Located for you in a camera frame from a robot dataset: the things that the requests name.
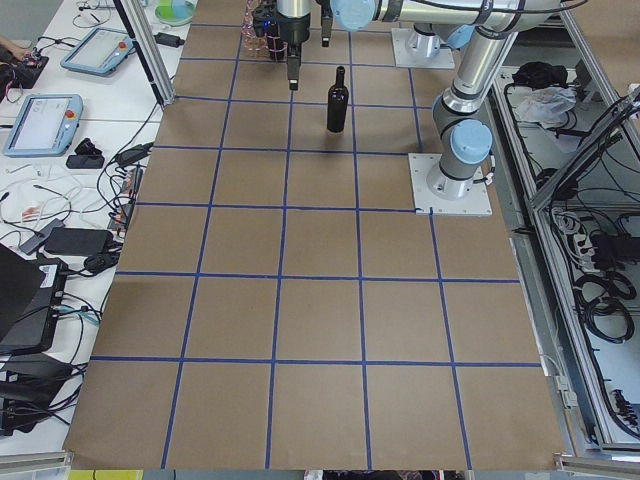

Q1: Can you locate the blue teach pendant near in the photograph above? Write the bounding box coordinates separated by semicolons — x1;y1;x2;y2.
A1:
3;94;84;158

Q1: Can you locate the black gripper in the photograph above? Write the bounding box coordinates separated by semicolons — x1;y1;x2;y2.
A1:
319;0;333;48
252;0;310;91

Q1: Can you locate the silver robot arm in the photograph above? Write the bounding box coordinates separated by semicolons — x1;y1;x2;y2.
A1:
247;1;473;91
328;1;584;194

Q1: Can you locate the white crumpled cloth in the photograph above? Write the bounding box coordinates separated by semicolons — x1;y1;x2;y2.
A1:
514;87;576;128

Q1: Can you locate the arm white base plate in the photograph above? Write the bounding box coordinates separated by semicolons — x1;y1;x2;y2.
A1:
391;28;455;70
408;153;493;217

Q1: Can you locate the copper wire wine basket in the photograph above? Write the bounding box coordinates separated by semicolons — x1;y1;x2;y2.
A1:
241;0;278;60

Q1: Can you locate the blue teach pendant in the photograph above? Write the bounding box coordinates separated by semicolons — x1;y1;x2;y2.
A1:
3;94;84;158
60;27;134;77

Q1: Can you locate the blue teach pendant far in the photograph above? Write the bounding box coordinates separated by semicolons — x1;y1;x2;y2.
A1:
60;27;134;77

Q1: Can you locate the aluminium frame post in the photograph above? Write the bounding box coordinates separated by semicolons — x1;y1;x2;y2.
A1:
114;0;175;108

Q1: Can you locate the dark glass wine bottle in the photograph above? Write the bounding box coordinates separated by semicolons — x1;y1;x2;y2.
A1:
326;66;349;133

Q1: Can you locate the black cable bundle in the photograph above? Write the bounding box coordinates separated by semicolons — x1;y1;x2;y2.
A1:
572;273;639;345

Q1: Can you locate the black power adapter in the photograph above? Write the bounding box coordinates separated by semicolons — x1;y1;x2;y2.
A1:
154;32;185;48

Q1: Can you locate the green plastic bowl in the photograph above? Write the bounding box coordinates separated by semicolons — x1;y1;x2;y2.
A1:
154;0;196;27

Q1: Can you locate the dark bottle in basket front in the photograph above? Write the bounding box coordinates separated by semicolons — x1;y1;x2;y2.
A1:
264;20;287;61

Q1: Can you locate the black power brick large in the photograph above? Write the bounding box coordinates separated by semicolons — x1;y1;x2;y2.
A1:
44;227;113;256

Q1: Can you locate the black laptop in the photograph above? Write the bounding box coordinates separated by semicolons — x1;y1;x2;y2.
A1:
1;246;67;355

